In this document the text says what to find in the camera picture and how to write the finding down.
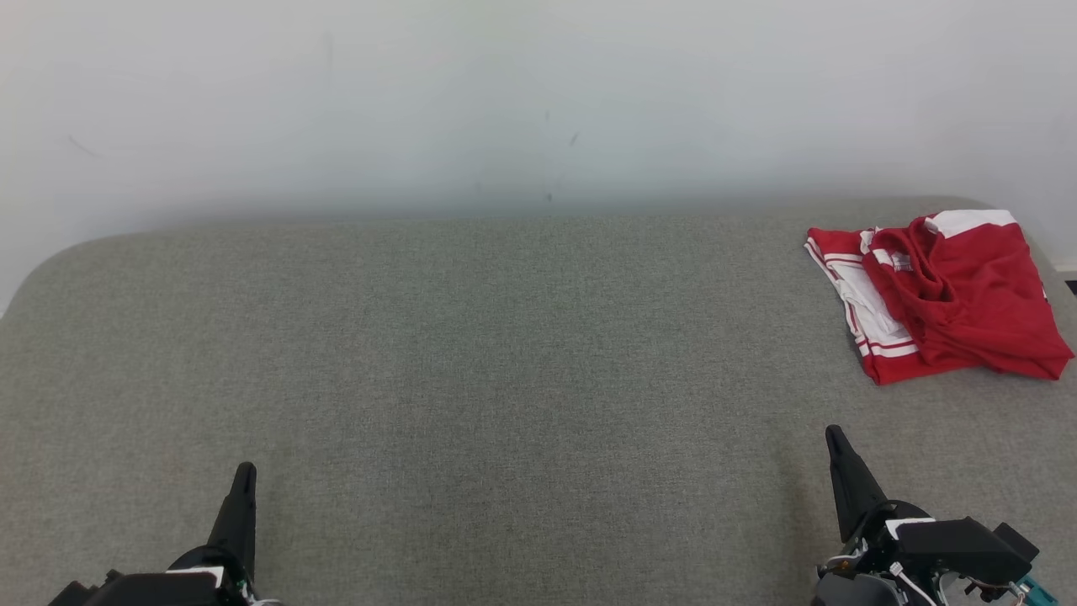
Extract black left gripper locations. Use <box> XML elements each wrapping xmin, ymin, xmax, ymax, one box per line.
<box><xmin>166</xmin><ymin>460</ymin><xmax>283</xmax><ymax>606</ymax></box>

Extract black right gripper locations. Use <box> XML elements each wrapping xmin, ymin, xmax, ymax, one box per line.
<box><xmin>812</xmin><ymin>424</ymin><xmax>935</xmax><ymax>606</ymax></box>

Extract red shorts with white trim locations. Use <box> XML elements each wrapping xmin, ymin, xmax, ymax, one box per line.
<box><xmin>862</xmin><ymin>210</ymin><xmax>1075</xmax><ymax>381</ymax></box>

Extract teal right camera connector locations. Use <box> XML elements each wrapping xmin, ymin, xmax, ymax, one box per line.
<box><xmin>1014</xmin><ymin>575</ymin><xmax>1058</xmax><ymax>606</ymax></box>

